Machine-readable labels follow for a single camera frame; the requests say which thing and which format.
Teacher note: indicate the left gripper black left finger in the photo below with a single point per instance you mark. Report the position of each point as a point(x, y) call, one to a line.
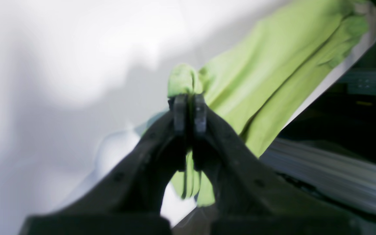
point(128, 200)

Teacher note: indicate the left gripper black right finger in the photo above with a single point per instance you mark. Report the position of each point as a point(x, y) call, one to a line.
point(251, 198)

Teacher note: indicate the olive green t-shirt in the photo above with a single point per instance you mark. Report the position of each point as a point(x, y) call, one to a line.
point(257, 85)

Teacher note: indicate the aluminium table frame post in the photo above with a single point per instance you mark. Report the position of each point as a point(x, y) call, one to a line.
point(344, 179)

